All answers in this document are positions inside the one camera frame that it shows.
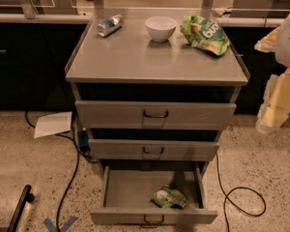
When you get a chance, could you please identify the white ceramic bowl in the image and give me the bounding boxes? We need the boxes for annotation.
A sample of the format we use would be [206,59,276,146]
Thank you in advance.
[145,16,177,43]

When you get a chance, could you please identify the black cable floor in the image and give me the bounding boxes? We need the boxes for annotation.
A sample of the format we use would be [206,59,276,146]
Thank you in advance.
[24,110,98,232]
[215,153,268,232]

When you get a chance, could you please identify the black cable right floor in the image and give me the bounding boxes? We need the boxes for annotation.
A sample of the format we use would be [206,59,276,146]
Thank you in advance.
[215,153,268,232]

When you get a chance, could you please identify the white paper sheet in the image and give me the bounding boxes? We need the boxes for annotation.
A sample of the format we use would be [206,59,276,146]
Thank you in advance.
[34,112,73,138]

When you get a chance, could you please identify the blue tape cross marker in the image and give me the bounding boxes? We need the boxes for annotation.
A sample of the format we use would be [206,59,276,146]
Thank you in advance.
[43,216,79,232]

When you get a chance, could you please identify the middle grey drawer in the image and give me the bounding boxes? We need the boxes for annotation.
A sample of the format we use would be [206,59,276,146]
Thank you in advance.
[89,139,218,161]

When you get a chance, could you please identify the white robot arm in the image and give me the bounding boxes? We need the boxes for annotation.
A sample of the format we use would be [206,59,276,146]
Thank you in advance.
[254,14,290,134]

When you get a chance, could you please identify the grey drawer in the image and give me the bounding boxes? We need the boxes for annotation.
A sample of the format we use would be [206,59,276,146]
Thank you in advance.
[89,139,218,161]
[75,101,236,131]
[91,160,218,226]

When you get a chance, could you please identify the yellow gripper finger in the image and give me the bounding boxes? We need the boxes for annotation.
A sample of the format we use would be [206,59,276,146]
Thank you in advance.
[255,68,290,134]
[254,28,279,53]

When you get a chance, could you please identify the grey metal drawer cabinet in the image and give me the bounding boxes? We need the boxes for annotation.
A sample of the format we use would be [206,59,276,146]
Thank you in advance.
[64,7,251,177]

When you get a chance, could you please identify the black bar lower left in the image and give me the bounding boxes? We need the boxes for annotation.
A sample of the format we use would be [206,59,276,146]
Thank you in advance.
[7,185,35,232]

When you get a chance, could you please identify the long background counter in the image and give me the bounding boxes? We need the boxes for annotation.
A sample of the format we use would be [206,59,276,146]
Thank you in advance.
[0,14,284,28]

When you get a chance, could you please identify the top grey drawer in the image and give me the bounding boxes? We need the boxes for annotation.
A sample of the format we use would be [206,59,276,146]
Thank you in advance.
[75,101,236,131]

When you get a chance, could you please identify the large green chip bag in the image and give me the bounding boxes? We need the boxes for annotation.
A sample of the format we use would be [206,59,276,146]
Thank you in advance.
[180,14,230,56]

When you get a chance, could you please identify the small green jalapeno chip bag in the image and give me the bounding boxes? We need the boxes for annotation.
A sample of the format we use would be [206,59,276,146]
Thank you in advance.
[152,186,188,209]

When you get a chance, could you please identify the bottom grey drawer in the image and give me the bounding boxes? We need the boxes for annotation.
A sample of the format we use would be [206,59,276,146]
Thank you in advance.
[91,160,218,226]

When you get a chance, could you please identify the black cable left floor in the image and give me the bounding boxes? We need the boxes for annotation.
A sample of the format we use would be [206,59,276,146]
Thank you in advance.
[24,110,98,232]

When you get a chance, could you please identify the blue power adapter box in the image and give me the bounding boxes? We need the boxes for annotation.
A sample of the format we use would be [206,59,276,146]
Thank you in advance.
[77,130,90,152]

